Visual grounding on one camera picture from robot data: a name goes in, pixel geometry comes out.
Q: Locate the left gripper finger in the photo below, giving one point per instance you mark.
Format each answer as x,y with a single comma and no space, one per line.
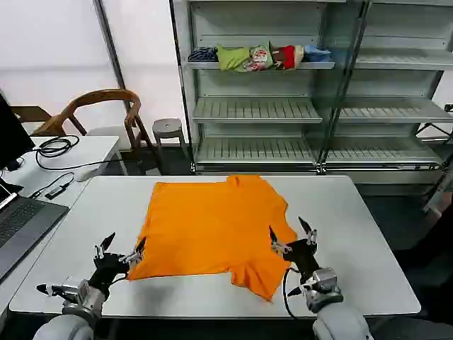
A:
136,255
105,242

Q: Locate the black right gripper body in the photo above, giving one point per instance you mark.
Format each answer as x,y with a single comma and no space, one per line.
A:
302,255

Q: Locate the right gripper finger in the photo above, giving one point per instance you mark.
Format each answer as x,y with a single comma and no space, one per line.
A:
308,228
276,241

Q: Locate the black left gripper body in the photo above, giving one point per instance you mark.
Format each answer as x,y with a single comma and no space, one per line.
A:
108,265

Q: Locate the orange t-shirt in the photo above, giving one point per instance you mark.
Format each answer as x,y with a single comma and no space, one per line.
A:
212,230

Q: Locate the dark grey laptop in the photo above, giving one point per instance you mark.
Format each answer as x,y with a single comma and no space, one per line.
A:
24,219

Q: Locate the small white desk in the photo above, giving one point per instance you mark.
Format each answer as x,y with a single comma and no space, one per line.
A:
92,148

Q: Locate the grey round stool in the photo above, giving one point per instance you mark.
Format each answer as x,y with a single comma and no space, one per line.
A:
167,129

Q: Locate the grey metal shelf with clothes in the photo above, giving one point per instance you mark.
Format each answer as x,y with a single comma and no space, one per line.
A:
255,106

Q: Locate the black computer monitor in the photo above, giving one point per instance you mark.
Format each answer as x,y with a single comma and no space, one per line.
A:
10,134

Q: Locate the brown wooden armchair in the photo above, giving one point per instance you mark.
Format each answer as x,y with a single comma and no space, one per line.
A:
106,97

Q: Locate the empty grey metal shelf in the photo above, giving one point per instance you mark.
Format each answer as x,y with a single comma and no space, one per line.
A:
396,110

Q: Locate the brown wooden side table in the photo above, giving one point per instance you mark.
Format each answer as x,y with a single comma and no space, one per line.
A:
30,115

